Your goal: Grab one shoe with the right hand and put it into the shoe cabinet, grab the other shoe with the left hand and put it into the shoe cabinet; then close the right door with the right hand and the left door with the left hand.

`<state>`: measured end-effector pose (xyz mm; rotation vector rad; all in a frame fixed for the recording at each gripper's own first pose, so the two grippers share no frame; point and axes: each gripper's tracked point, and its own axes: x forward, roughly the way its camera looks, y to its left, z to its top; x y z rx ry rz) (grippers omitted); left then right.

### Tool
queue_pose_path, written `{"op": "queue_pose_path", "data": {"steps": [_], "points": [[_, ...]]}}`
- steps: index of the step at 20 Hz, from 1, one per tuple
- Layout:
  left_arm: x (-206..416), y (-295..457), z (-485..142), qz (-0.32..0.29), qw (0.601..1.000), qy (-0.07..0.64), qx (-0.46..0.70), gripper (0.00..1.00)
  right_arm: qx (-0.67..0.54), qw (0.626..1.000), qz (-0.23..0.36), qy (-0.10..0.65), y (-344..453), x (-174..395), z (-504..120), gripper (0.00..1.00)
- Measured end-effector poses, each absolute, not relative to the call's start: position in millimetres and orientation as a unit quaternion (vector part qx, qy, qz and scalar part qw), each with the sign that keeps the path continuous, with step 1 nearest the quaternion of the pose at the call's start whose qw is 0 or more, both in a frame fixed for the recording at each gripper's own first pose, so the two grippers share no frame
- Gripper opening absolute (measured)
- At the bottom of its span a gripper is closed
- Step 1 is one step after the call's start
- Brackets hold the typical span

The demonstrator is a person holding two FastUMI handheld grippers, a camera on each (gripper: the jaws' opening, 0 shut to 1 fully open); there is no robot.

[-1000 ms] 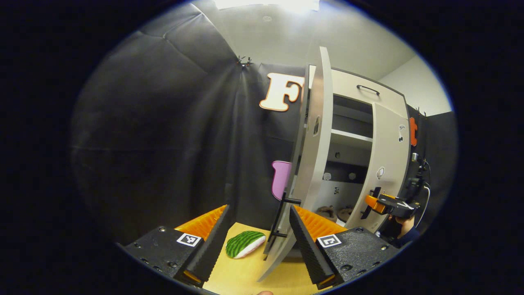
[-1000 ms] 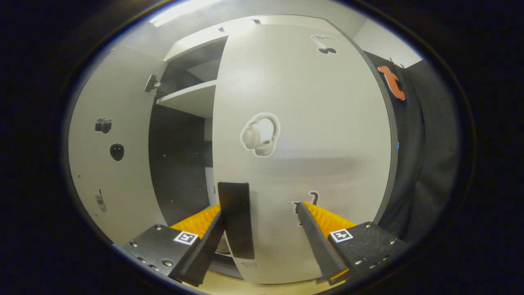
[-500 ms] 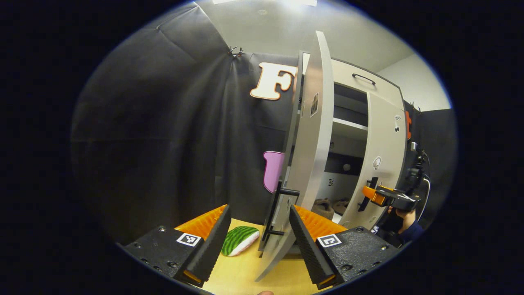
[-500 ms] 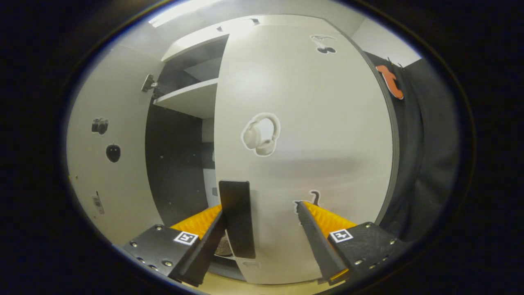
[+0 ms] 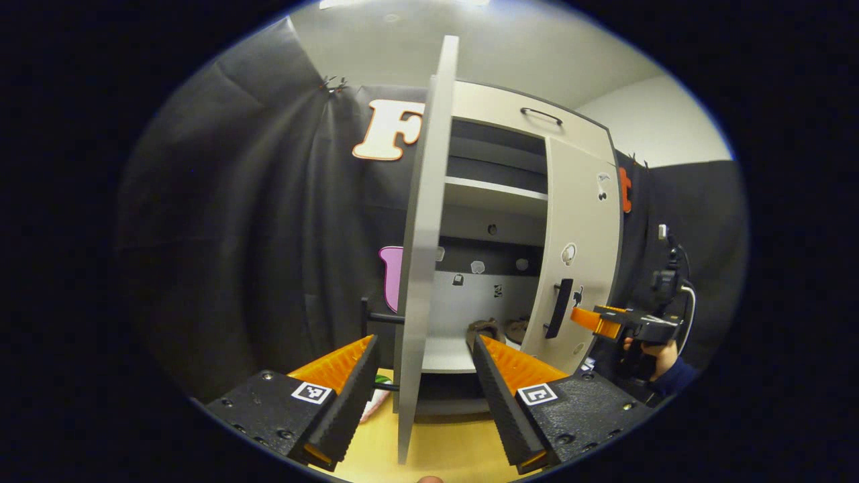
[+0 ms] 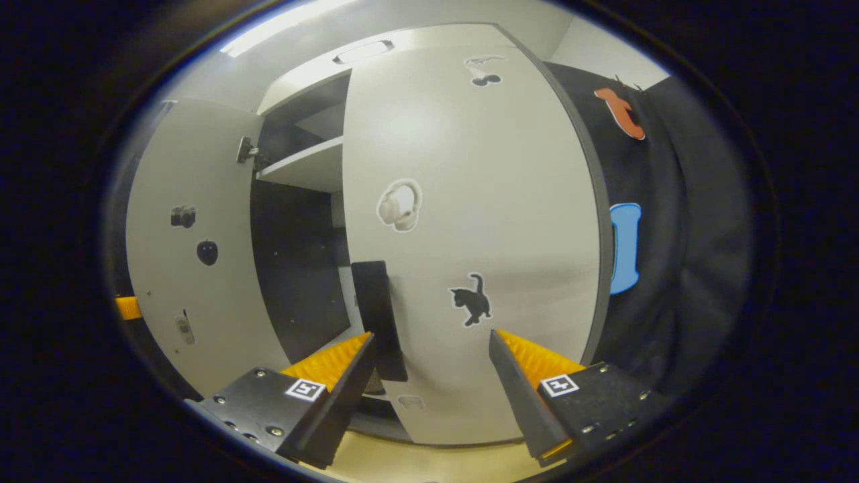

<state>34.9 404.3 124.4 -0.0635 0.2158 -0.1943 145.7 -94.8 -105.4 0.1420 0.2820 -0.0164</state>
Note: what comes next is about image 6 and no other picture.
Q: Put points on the white cabinet door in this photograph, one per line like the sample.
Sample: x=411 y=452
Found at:
x=201 y=154
x=483 y=168

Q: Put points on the metal door hinge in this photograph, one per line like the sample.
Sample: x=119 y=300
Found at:
x=247 y=151

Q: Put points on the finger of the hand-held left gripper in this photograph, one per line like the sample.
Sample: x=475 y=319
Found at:
x=127 y=307

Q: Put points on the black backdrop cloth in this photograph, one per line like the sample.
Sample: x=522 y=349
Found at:
x=684 y=235

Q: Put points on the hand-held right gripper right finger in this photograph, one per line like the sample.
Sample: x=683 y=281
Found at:
x=520 y=396

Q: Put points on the white shoe cabinet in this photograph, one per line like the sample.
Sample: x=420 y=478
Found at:
x=295 y=268

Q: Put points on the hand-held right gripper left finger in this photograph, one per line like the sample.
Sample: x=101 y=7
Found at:
x=345 y=402

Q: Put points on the white cabinet shelf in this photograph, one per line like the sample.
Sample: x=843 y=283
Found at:
x=309 y=168

